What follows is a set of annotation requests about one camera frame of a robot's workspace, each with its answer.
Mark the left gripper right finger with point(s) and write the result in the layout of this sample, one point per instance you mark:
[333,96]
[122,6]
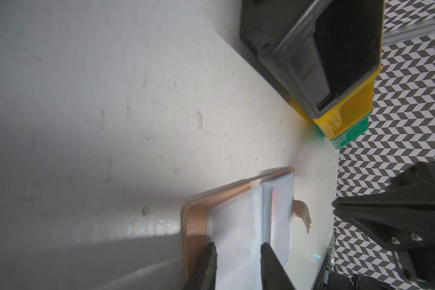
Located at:
[273,275]

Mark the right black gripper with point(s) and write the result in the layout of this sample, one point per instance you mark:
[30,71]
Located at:
[401,220]

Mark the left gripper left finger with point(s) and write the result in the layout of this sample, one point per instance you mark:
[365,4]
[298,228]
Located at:
[204,275]

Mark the tan leather card holder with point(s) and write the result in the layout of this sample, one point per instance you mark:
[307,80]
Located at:
[239,220]

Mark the green storage bin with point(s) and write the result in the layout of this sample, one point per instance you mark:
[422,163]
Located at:
[348,136]

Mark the yellow storage bin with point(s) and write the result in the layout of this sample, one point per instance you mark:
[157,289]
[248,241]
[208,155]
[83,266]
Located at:
[346,113]

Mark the black storage bin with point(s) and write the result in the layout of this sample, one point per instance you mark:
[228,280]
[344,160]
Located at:
[319,51]

